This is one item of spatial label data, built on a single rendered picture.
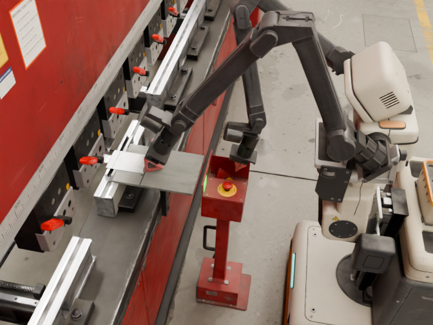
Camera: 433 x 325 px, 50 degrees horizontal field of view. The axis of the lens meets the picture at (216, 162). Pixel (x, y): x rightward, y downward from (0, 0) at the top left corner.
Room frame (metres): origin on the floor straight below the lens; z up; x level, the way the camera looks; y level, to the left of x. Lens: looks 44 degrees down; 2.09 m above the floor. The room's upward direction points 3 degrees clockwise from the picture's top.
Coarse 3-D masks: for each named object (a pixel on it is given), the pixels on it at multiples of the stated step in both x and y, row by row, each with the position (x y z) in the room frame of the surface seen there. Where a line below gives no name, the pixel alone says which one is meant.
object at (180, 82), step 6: (186, 66) 1.83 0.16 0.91; (180, 72) 1.79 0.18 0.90; (192, 72) 1.83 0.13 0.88; (180, 78) 1.74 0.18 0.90; (186, 78) 1.74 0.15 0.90; (174, 84) 1.69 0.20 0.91; (180, 84) 1.69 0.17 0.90; (186, 84) 1.72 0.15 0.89; (174, 90) 1.65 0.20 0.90; (180, 90) 1.65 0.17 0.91; (168, 96) 1.60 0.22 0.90; (180, 96) 1.62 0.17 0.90; (168, 102) 1.56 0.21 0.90; (174, 102) 1.56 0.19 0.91; (168, 108) 1.55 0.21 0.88; (174, 108) 1.54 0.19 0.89
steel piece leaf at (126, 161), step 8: (120, 152) 1.14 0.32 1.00; (128, 152) 1.14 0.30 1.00; (120, 160) 1.11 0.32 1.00; (128, 160) 1.11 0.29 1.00; (136, 160) 1.11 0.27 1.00; (112, 168) 1.07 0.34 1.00; (120, 168) 1.07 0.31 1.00; (128, 168) 1.07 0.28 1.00; (136, 168) 1.07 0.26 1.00; (144, 168) 1.06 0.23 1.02
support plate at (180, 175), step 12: (132, 144) 1.19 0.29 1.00; (180, 156) 1.14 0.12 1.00; (192, 156) 1.14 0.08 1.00; (168, 168) 1.08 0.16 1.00; (180, 168) 1.08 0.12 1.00; (192, 168) 1.08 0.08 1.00; (120, 180) 1.02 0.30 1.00; (132, 180) 1.02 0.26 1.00; (144, 180) 1.02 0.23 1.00; (156, 180) 1.02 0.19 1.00; (168, 180) 1.03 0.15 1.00; (180, 180) 1.03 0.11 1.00; (192, 180) 1.03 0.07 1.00; (180, 192) 0.98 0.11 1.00; (192, 192) 0.98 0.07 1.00
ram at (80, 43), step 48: (0, 0) 0.70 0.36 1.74; (48, 0) 0.84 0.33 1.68; (96, 0) 1.04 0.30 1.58; (144, 0) 1.38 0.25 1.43; (48, 48) 0.80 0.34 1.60; (96, 48) 1.00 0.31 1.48; (48, 96) 0.76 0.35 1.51; (96, 96) 0.96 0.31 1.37; (0, 144) 0.59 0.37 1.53; (48, 144) 0.72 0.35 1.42; (0, 192) 0.54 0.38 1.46
